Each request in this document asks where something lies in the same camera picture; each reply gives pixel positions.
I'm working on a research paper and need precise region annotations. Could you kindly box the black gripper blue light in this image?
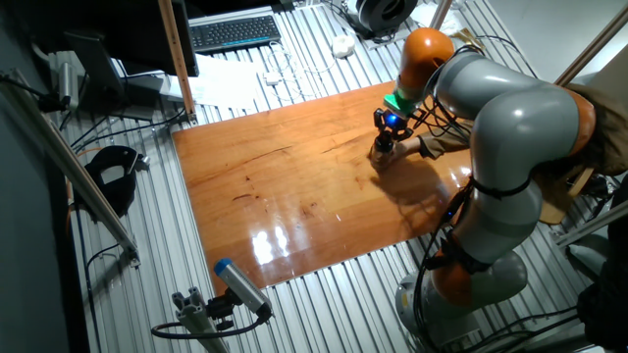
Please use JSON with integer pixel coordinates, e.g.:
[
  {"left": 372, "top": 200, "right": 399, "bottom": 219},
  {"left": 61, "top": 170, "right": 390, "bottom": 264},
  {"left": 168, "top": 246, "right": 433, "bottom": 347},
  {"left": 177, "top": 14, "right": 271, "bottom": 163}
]
[{"left": 373, "top": 108, "right": 416, "bottom": 142}]

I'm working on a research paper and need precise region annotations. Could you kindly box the small clear glass jar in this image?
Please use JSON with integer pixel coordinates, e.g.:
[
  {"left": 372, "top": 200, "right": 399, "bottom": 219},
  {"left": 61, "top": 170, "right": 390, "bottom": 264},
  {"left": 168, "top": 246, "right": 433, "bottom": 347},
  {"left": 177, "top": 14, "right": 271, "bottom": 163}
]
[{"left": 371, "top": 147, "right": 393, "bottom": 171}]

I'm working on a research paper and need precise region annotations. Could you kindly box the right forearm brown sleeve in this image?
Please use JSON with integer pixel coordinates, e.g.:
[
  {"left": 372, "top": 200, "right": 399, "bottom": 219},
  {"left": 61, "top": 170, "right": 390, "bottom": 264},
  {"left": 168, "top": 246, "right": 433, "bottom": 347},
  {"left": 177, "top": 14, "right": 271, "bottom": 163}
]
[{"left": 416, "top": 120, "right": 475, "bottom": 161}]

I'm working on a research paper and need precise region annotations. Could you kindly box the person's right hand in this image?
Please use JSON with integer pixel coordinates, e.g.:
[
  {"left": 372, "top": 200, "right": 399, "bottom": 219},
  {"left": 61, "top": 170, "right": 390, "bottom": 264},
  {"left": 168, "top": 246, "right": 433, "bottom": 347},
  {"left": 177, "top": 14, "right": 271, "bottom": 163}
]
[{"left": 367, "top": 137, "right": 423, "bottom": 172}]

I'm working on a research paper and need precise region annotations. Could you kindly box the white rounded plastic lump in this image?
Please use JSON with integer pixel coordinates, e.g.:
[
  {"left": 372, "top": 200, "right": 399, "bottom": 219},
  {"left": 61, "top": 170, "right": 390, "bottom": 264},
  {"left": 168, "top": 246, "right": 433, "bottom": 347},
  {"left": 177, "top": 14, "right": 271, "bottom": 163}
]
[{"left": 332, "top": 33, "right": 356, "bottom": 59}]

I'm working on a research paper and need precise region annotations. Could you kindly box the gold foil packet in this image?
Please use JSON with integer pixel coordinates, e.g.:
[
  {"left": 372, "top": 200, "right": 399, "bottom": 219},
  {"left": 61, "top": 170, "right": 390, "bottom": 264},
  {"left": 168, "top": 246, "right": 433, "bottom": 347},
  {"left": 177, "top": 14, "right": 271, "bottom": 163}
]
[{"left": 450, "top": 26, "right": 485, "bottom": 53}]

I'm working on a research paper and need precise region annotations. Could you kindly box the white paper sheet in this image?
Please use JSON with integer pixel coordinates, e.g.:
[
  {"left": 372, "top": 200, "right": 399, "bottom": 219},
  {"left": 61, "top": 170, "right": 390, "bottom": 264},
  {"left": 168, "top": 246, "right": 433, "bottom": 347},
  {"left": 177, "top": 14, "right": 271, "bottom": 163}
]
[{"left": 169, "top": 53, "right": 269, "bottom": 112}]

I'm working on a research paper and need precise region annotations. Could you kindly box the black computer keyboard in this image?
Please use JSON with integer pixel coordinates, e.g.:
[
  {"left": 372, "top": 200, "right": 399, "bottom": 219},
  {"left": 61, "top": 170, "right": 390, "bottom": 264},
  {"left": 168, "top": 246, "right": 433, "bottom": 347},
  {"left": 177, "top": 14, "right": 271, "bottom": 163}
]
[{"left": 188, "top": 14, "right": 283, "bottom": 55}]

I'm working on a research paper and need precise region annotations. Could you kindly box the aluminium profile bar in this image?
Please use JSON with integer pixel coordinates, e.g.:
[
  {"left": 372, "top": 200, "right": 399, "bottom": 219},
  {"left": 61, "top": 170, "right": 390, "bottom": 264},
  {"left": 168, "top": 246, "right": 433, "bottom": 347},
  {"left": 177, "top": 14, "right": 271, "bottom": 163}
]
[{"left": 556, "top": 200, "right": 628, "bottom": 247}]

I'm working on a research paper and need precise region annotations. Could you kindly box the wooden upright beam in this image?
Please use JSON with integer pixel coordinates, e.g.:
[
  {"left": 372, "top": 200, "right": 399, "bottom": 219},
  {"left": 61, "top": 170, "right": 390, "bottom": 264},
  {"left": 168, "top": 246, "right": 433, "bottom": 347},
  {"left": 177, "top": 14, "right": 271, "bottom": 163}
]
[{"left": 157, "top": 0, "right": 199, "bottom": 124}]

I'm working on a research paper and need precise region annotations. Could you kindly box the short aluminium profile stub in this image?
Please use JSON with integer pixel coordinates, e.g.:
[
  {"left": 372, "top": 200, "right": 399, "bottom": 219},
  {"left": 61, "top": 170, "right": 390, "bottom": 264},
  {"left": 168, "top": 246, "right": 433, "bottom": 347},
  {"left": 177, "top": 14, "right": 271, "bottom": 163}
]
[{"left": 171, "top": 286, "right": 230, "bottom": 353}]

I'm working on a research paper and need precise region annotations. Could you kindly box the black clamp holder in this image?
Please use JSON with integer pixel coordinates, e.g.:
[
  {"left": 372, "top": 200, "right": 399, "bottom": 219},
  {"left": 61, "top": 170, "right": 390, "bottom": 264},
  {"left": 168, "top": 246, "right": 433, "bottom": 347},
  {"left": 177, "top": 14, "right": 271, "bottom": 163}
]
[{"left": 83, "top": 145, "right": 149, "bottom": 218}]

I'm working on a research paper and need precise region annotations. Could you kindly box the black fabric mass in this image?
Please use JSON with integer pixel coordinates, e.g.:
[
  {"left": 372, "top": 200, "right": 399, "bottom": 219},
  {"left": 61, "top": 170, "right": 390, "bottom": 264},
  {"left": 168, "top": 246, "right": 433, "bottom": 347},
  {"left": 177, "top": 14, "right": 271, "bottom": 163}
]
[{"left": 576, "top": 176, "right": 628, "bottom": 352}]

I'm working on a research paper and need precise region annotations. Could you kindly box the black computer monitor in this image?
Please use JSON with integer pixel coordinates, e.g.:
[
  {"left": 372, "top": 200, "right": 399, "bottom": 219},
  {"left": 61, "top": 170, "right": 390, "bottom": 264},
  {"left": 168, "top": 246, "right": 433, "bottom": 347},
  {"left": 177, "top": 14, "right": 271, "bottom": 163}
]
[{"left": 0, "top": 0, "right": 200, "bottom": 77}]

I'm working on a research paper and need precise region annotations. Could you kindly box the black monitor stand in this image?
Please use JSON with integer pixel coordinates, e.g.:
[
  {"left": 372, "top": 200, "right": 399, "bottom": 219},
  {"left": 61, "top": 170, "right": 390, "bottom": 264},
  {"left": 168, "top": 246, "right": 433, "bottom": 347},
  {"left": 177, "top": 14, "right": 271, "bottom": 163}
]
[{"left": 63, "top": 31, "right": 164, "bottom": 122}]

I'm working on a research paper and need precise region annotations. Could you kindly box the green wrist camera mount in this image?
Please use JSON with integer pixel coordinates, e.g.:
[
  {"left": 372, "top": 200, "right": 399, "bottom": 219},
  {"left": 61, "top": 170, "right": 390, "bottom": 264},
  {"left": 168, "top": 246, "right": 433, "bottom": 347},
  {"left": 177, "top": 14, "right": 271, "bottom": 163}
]
[{"left": 383, "top": 90, "right": 418, "bottom": 119}]

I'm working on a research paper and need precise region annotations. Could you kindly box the thin white cable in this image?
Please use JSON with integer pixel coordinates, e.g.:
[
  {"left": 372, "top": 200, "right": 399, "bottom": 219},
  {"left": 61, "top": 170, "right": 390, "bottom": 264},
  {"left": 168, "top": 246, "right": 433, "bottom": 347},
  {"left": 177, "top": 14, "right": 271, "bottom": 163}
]
[{"left": 267, "top": 41, "right": 340, "bottom": 99}]

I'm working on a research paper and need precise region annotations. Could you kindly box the upright aluminium post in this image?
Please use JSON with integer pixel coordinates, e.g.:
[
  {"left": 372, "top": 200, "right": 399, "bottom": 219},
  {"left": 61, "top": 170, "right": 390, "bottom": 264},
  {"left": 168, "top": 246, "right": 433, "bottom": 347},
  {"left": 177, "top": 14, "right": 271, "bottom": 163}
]
[{"left": 429, "top": 0, "right": 453, "bottom": 30}]

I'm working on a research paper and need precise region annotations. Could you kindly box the slanted wooden frame beam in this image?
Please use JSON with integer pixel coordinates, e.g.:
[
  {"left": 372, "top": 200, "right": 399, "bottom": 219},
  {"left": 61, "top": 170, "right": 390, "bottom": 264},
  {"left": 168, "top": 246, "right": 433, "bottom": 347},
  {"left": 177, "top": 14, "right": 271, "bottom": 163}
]
[{"left": 556, "top": 4, "right": 628, "bottom": 87}]

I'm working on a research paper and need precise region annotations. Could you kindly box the silver camera with blue end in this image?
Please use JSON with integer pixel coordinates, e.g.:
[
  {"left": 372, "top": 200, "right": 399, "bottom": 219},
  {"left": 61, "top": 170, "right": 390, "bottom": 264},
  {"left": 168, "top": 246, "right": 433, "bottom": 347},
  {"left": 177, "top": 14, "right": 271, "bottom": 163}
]
[{"left": 214, "top": 258, "right": 274, "bottom": 320}]

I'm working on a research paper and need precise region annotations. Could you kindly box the black camera cable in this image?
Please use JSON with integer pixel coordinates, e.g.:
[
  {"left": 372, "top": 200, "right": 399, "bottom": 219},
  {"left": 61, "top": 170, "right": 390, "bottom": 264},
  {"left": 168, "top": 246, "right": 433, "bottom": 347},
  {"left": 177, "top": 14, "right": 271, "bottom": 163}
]
[{"left": 150, "top": 313, "right": 267, "bottom": 341}]

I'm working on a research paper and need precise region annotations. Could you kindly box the long aluminium rail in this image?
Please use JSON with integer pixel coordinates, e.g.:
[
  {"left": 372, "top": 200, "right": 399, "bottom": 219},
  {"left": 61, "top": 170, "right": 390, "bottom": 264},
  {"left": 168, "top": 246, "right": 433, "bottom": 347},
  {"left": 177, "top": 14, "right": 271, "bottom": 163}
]
[{"left": 0, "top": 68, "right": 141, "bottom": 269}]

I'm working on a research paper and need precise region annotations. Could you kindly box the silver cylindrical camera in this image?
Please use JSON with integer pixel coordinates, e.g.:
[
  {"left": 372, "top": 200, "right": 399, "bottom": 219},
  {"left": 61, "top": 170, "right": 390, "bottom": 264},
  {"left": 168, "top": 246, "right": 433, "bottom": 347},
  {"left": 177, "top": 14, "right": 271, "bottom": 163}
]
[{"left": 57, "top": 61, "right": 80, "bottom": 112}]

